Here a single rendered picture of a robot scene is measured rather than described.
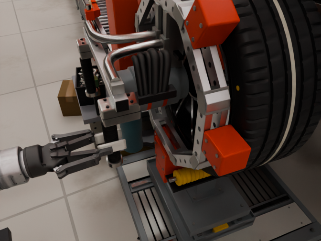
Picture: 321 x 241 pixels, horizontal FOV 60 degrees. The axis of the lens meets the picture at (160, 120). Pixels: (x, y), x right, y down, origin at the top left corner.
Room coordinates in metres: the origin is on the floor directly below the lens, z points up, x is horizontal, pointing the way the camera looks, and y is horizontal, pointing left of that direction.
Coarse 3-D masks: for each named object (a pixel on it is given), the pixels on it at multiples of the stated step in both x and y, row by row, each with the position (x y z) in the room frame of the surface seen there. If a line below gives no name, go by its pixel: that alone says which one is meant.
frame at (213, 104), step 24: (144, 0) 0.87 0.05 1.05; (168, 0) 0.70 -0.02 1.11; (192, 0) 0.67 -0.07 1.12; (144, 24) 0.95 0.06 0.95; (192, 48) 0.57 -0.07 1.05; (216, 48) 0.58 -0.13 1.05; (192, 72) 0.56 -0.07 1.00; (216, 72) 0.54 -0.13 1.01; (216, 96) 0.50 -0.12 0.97; (168, 120) 0.82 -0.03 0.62; (216, 120) 0.51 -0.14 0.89; (168, 144) 0.69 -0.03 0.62; (192, 168) 0.51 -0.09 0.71
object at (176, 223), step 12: (156, 168) 0.96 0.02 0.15; (156, 180) 0.87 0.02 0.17; (168, 192) 0.81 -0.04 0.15; (168, 204) 0.74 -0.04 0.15; (168, 216) 0.70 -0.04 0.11; (252, 216) 0.68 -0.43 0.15; (180, 228) 0.62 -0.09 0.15; (216, 228) 0.61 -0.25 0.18; (228, 228) 0.62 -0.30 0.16; (240, 228) 0.64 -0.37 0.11; (180, 240) 0.58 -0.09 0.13; (192, 240) 0.57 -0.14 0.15; (204, 240) 0.57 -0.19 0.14
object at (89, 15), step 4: (92, 0) 2.56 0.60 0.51; (96, 0) 2.60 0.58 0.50; (92, 4) 2.51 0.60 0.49; (96, 4) 2.51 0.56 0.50; (92, 8) 2.37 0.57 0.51; (96, 8) 2.41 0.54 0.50; (88, 12) 2.30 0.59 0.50; (92, 12) 2.31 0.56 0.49; (96, 12) 2.36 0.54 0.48; (88, 16) 2.30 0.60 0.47; (92, 16) 2.31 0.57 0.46; (96, 16) 2.35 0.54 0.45; (92, 20) 2.31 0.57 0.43
